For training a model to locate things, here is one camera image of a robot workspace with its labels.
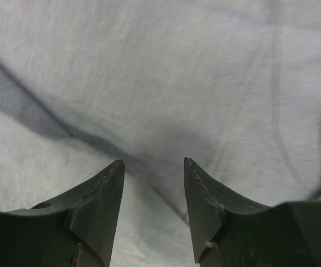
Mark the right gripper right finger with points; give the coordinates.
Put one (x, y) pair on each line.
(228, 229)

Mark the grey long sleeve shirt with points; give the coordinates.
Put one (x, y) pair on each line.
(234, 85)

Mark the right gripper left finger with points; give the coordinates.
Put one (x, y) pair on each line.
(75, 228)

